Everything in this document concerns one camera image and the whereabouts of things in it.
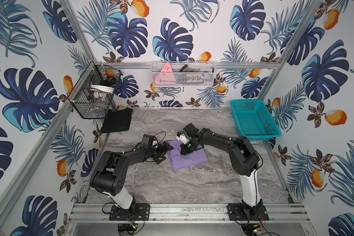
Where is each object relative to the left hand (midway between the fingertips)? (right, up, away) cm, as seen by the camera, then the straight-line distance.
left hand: (170, 151), depth 91 cm
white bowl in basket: (-37, +35, -12) cm, 53 cm away
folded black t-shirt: (-41, +19, +19) cm, 49 cm away
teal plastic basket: (+64, +20, +23) cm, 70 cm away
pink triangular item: (-3, +45, -1) cm, 45 cm away
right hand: (+7, -2, +4) cm, 8 cm away
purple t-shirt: (+6, -6, -1) cm, 8 cm away
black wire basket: (-49, +35, 0) cm, 60 cm away
